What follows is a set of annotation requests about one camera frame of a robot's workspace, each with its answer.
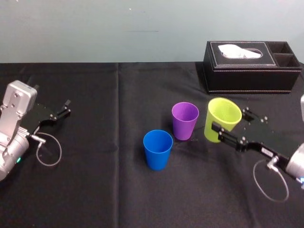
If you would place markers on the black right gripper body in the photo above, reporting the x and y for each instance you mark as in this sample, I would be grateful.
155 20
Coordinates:
268 137

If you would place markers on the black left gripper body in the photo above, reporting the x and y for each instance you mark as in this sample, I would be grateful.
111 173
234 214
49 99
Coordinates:
35 116

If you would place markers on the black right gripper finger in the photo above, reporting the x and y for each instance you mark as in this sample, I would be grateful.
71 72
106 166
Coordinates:
255 115
229 137

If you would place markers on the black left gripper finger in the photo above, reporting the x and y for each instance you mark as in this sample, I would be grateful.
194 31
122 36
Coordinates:
59 115
67 103

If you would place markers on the lime green plastic cup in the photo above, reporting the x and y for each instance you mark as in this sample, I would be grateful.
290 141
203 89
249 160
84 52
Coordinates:
217 123

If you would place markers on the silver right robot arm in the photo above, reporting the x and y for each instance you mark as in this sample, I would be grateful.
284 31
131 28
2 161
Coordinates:
297 164

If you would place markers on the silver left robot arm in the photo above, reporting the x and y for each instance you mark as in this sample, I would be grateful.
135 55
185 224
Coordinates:
13 123

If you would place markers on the black leather tissue box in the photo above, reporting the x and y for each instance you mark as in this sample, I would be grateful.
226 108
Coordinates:
249 76

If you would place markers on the purple plastic cup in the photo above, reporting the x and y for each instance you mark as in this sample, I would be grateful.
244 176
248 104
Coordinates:
184 126

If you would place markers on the white tissue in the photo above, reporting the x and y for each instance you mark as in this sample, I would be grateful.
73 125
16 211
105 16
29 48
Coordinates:
234 51

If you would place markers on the blue plastic cup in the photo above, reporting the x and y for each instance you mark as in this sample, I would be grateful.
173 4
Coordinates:
157 154

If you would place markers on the black table cloth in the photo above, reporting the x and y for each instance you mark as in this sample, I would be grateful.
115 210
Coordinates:
99 190

